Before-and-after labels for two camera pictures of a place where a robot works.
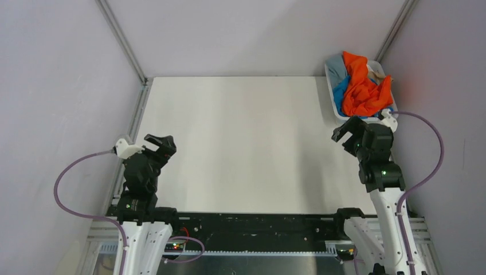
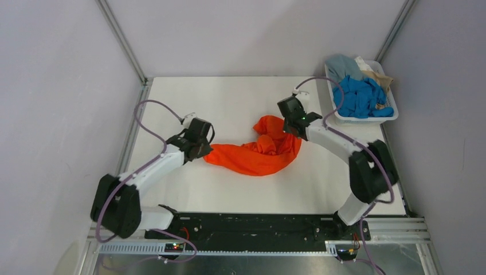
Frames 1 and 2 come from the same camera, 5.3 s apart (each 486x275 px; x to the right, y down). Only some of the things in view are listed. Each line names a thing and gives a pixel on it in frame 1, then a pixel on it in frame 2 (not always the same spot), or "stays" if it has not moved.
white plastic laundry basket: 341,116 stays
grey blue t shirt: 337,70 stays
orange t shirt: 364,95 → 270,150
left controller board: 173,247 stays
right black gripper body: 353,145 → 286,126
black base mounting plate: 234,227 stays
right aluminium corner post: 396,24 stays
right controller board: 346,254 stays
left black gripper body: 160,156 → 204,148
